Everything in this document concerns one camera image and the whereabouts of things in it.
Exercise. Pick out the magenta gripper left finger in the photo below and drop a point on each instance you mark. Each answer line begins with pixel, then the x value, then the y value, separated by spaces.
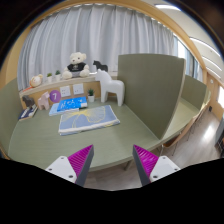
pixel 75 167

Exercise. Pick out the grey white curtain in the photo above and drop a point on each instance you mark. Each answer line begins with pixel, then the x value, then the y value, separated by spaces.
pixel 102 32

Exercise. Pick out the wooden chair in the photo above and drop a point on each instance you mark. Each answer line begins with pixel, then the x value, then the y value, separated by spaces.
pixel 174 141

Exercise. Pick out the large white horse figure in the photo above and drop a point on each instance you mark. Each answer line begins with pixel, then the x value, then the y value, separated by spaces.
pixel 108 85

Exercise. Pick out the blue yellow patterned towel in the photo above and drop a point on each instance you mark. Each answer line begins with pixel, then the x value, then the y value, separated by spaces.
pixel 88 119

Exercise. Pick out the green felt divider panel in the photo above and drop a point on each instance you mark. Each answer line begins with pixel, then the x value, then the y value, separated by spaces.
pixel 153 85

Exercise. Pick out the dark book at left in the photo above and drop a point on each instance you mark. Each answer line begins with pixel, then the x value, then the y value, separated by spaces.
pixel 27 113

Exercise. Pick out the left white wall socket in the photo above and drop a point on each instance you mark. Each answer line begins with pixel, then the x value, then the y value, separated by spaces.
pixel 65 91

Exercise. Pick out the left small shelf plant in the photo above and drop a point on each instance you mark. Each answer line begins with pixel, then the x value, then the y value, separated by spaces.
pixel 49 77

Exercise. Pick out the right white wall socket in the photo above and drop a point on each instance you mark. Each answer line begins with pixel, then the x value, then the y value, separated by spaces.
pixel 78 89

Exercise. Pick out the white wall socket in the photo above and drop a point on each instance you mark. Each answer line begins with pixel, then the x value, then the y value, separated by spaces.
pixel 78 89
pixel 65 91

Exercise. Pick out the right small shelf plant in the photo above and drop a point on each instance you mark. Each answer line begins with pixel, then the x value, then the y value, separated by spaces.
pixel 58 75

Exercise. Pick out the cream teddy bear black shirt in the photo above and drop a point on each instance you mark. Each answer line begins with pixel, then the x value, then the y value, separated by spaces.
pixel 77 67

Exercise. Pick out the small pink horse figure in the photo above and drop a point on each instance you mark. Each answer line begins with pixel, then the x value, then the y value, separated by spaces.
pixel 43 102

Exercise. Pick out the orange lion plush toy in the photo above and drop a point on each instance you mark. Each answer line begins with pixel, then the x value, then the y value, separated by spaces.
pixel 36 80

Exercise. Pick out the small black horse figure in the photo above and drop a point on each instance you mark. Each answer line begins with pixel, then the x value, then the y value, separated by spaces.
pixel 100 66

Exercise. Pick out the small potted plant on desk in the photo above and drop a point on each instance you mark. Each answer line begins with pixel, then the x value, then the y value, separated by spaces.
pixel 91 96

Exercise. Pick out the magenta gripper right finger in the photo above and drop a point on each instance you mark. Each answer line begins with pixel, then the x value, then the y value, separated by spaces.
pixel 151 167

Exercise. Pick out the small shelf plant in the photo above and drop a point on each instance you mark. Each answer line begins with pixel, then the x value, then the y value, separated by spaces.
pixel 49 77
pixel 58 75

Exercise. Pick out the purple round number sign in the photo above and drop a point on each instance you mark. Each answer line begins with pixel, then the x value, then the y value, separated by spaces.
pixel 55 96

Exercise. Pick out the light blue book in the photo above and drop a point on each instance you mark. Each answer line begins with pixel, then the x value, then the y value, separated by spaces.
pixel 54 110

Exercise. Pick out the dark horse figure at left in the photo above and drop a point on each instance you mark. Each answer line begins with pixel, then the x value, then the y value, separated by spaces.
pixel 29 101

